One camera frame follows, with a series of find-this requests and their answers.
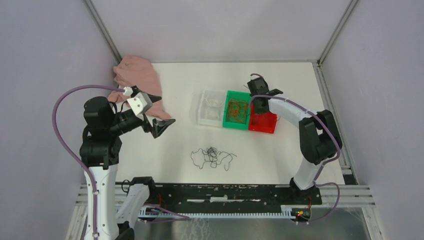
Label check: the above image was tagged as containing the clear plastic bin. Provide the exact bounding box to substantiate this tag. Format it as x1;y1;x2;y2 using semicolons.
196;89;228;128

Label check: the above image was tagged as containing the thin white cable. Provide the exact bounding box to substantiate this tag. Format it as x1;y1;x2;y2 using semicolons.
202;92;226;118

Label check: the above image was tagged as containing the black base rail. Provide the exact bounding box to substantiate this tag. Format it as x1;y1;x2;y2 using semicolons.
147;183;323;214

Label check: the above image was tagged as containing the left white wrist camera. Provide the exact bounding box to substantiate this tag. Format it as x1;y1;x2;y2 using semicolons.
123;86;153;116

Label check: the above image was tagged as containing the aluminium frame rail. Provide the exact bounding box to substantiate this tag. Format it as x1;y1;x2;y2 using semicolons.
75;184;376;208

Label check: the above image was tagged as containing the green plastic bin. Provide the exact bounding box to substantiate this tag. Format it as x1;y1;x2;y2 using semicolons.
222;90;251;131

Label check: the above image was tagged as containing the pink cloth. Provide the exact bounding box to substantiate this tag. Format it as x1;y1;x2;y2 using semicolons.
107;55;172;120

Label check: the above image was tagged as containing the white slotted cable duct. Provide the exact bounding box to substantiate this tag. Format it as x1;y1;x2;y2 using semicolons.
138;206;296;220

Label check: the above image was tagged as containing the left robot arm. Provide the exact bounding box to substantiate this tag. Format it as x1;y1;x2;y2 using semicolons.
79;92;175;240

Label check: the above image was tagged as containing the orange cable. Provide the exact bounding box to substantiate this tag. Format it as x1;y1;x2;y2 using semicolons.
226;97;250;125

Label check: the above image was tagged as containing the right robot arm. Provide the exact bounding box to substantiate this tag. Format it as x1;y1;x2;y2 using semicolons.
247;73;343;204

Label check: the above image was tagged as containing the red plastic bin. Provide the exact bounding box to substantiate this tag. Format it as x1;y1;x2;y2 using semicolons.
248;103;278;134

